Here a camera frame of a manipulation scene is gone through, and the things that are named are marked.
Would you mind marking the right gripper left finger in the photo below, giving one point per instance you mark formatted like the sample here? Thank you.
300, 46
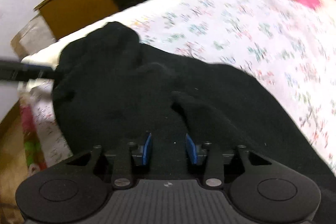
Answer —
143, 149

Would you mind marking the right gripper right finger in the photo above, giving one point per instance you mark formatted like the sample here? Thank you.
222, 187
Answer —
196, 152

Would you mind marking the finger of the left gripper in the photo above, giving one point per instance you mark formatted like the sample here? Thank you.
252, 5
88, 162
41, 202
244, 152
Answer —
16, 71

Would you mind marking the black pants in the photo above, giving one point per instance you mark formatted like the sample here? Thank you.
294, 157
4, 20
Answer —
112, 87

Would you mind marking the cardboard box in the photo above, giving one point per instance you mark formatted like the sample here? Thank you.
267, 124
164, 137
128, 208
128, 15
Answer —
33, 37

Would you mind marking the floral white bed sheet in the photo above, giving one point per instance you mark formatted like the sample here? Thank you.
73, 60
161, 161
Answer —
287, 45

